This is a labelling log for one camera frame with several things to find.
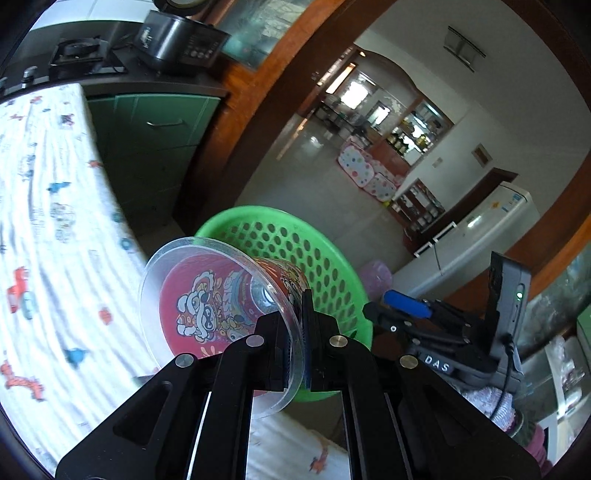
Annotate polka dot play tent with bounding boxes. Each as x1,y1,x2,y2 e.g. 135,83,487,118
337,140,404,203

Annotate red instant noodle cup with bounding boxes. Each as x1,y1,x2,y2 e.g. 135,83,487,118
139,237,308,417

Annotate green kitchen cabinet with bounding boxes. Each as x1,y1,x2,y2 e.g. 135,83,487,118
88,93,221,228

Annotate pink plastic bag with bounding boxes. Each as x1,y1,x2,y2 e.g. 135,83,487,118
358,260,393,301

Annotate black rice cooker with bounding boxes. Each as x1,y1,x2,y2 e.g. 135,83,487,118
132,1,230,72

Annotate black gas stove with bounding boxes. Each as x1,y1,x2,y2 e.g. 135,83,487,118
1,37,128,96

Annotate white refrigerator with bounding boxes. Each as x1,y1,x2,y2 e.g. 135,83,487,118
392,182,540,300

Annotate wooden shelf rack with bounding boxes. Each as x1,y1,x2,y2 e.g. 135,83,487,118
390,179,446,239

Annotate green plastic basket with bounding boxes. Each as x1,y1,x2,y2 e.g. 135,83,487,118
193,205,375,403

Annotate printed white tablecloth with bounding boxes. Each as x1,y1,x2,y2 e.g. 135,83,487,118
0,83,352,480

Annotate black cable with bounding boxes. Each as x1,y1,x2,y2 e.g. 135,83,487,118
489,333,516,423

